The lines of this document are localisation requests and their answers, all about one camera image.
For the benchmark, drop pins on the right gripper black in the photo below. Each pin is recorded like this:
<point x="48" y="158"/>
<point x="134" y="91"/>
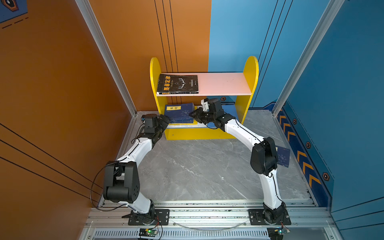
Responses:
<point x="198" y="115"/>

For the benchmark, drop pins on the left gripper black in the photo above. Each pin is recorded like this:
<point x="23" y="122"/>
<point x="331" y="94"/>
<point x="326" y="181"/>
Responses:
<point x="163" y="124"/>

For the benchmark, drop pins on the white La Dame book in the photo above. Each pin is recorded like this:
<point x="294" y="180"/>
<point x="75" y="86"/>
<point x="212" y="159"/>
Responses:
<point x="186" y="126"/>

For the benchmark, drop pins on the navy book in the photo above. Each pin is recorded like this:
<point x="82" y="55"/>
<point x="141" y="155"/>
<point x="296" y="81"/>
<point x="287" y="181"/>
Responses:
<point x="283" y="156"/>
<point x="180" y="114"/>

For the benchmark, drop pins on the black book orange title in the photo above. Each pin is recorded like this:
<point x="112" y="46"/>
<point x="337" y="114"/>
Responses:
<point x="177" y="84"/>

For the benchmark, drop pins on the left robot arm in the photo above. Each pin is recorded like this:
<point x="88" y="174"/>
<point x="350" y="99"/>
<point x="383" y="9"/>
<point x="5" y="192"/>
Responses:
<point x="121" y="178"/>

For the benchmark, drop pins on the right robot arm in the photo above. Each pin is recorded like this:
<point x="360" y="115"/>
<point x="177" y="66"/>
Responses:
<point x="264" y="157"/>

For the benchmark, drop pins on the yellow pink blue bookshelf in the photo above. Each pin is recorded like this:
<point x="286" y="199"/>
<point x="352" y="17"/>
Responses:
<point x="241" y="85"/>

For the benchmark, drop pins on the left green circuit board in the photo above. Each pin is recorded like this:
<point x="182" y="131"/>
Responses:
<point x="148" y="233"/>

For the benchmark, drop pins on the green circuit board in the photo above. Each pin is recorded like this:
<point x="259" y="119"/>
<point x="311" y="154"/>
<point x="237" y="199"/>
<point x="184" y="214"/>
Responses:
<point x="148" y="233"/>
<point x="277" y="234"/>

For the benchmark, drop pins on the right green circuit board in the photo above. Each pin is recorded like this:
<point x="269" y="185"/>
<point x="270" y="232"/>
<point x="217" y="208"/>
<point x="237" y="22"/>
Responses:
<point x="277" y="234"/>

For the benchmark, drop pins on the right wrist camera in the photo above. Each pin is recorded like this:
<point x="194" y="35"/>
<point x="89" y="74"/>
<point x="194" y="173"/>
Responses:
<point x="205" y="104"/>

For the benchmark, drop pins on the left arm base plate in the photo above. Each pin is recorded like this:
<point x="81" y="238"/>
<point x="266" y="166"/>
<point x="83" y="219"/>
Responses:
<point x="158" y="216"/>

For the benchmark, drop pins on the aluminium frame rail front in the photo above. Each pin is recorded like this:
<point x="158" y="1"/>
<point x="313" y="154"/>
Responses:
<point x="213" y="220"/>

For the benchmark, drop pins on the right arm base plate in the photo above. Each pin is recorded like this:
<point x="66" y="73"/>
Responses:
<point x="268" y="217"/>

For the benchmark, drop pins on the left aluminium corner post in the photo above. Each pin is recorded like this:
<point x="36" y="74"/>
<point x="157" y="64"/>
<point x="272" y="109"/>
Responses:
<point x="101" y="42"/>

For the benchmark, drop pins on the aluminium corner post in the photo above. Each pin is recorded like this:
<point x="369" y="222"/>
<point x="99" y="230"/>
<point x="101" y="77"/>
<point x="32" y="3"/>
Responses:
<point x="317" y="36"/>
<point x="101" y="42"/>

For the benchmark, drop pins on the right aluminium corner post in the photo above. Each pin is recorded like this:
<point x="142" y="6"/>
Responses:
<point x="317" y="36"/>

